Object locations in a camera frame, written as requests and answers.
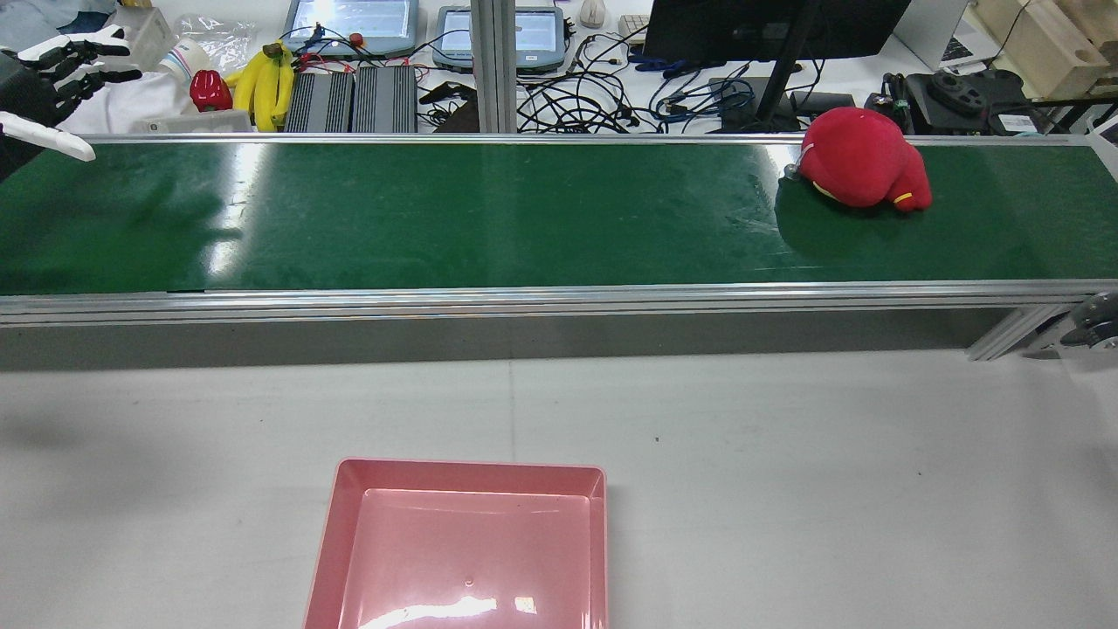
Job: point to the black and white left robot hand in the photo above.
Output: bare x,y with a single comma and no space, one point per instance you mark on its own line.
35,87

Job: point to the red plush toy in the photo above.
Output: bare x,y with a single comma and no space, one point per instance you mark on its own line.
852,162

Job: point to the black handheld object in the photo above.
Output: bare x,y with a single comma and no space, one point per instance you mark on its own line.
450,96

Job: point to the pink plastic basket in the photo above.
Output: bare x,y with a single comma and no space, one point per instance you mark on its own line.
472,550

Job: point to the blue cloth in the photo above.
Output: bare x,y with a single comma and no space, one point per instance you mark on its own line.
35,17

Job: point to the white cloth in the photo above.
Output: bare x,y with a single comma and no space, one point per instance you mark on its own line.
131,105

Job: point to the translucent plastic box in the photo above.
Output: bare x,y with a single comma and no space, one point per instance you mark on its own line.
150,35

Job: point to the white paper cup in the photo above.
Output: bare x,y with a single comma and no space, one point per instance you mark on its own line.
185,61

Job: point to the white flat device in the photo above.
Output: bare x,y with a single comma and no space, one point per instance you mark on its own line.
196,122

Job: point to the red bell pepper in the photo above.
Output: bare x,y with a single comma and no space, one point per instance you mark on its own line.
210,92

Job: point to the clear plastic bag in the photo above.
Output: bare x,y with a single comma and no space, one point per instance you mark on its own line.
223,35

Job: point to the yellow banana bunch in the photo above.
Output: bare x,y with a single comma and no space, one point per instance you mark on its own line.
262,87

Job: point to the black finned power unit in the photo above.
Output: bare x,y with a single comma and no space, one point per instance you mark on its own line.
384,100
319,103

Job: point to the red and black test leads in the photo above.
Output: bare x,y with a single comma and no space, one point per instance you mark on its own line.
325,59

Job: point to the grey teach pendant tablet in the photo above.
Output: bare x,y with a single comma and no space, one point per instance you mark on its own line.
354,22
498,39

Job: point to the beige computer mouse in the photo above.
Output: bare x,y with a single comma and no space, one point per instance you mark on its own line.
592,12

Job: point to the beige keypad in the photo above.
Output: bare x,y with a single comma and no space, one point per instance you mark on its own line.
633,26

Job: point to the black Huawei monitor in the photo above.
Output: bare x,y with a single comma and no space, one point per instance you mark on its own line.
769,26

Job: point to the silver laptop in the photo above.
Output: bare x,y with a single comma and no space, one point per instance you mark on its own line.
939,31

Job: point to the wooden box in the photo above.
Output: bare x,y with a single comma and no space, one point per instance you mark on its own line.
1039,44

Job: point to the aluminium profile post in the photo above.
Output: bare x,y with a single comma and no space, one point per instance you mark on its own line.
493,61

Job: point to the green conveyor belt with aluminium frame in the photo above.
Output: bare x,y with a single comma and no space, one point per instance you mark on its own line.
524,218

